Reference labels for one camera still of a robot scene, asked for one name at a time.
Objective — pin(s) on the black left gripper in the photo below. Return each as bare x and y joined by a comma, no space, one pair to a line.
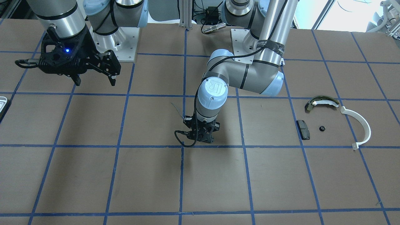
215,127

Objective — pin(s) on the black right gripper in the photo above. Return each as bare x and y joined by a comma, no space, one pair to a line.
88,50

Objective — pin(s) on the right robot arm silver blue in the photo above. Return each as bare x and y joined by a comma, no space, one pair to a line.
105,16

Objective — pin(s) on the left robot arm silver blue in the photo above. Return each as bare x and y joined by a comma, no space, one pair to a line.
268,23

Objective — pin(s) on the ribbed silver metal tray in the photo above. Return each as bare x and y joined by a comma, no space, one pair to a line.
3,105

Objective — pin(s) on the black brake pad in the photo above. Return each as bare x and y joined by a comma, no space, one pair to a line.
303,129

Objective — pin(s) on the dark curved brake shoe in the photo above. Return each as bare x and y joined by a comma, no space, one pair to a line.
321,99

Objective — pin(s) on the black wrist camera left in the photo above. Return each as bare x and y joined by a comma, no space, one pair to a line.
187,131

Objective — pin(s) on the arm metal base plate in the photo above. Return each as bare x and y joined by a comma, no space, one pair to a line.
123,42
244,43

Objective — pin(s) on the aluminium frame post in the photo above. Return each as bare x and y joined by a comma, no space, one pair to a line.
185,13

